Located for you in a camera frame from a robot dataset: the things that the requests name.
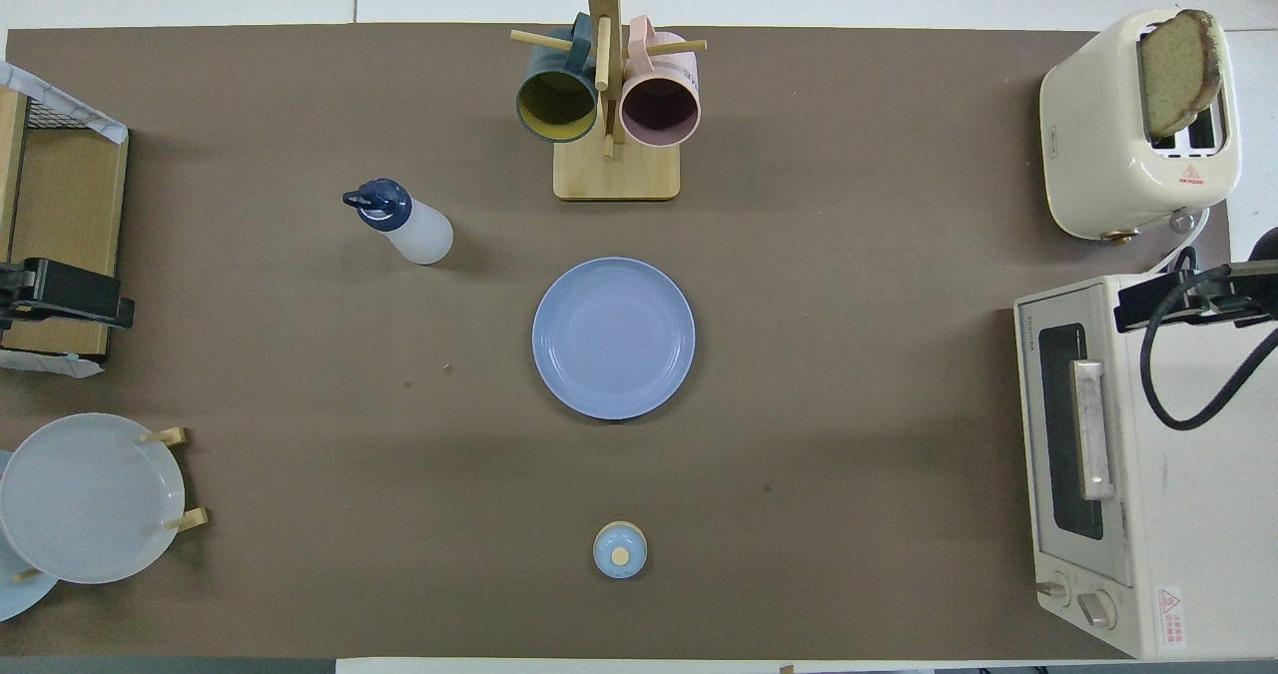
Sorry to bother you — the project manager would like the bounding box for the cream two-slot toaster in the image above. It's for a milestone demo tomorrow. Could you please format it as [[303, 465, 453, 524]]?
[[1039, 9, 1242, 242]]

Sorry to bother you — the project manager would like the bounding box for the grey plate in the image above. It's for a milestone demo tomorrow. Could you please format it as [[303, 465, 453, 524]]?
[[0, 412, 187, 585]]

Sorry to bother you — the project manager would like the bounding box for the translucent seasoning bottle blue cap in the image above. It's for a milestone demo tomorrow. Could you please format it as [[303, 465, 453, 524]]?
[[342, 179, 454, 266]]

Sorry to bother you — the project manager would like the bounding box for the brown table mat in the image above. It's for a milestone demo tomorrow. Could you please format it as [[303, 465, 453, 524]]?
[[0, 23, 1231, 660]]

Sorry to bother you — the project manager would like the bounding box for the white toaster oven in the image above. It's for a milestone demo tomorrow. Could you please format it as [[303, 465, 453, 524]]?
[[1013, 275, 1278, 660]]

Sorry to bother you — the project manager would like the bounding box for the toasted bread slice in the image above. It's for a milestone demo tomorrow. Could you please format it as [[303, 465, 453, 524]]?
[[1138, 9, 1223, 140]]

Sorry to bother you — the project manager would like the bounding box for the white crumpled sheet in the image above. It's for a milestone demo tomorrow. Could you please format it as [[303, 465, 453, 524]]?
[[0, 347, 105, 379]]

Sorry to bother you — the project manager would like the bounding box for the wooden mug tree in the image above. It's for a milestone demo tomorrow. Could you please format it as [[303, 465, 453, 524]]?
[[510, 0, 708, 202]]

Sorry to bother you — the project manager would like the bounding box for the blue round plate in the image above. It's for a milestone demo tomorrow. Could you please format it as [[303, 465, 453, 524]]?
[[531, 257, 697, 421]]

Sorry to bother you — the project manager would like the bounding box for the wooden plate rack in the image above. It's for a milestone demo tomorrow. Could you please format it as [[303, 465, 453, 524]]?
[[12, 426, 211, 585]]

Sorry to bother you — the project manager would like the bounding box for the white checked cloth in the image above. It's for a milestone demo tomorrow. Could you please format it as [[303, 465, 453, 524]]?
[[0, 60, 129, 146]]

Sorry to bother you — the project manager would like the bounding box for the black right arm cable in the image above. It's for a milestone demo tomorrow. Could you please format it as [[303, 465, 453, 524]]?
[[1141, 245, 1278, 431]]

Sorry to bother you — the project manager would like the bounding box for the wooden shelf with wire basket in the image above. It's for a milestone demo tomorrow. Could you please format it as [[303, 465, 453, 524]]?
[[0, 85, 130, 357]]

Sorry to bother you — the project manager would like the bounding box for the dark teal mug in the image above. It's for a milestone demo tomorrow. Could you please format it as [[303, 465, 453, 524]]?
[[515, 12, 600, 144]]

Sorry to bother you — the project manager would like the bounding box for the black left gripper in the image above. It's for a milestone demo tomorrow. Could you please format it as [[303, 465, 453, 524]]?
[[0, 258, 136, 334]]

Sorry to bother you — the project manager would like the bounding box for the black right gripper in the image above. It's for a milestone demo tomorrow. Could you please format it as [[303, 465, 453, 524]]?
[[1115, 261, 1278, 334]]

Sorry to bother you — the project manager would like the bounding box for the pink mug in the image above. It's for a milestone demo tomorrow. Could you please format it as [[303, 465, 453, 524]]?
[[619, 15, 702, 149]]

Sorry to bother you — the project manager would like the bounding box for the light blue plate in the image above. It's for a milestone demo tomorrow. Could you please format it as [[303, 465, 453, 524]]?
[[0, 449, 61, 623]]

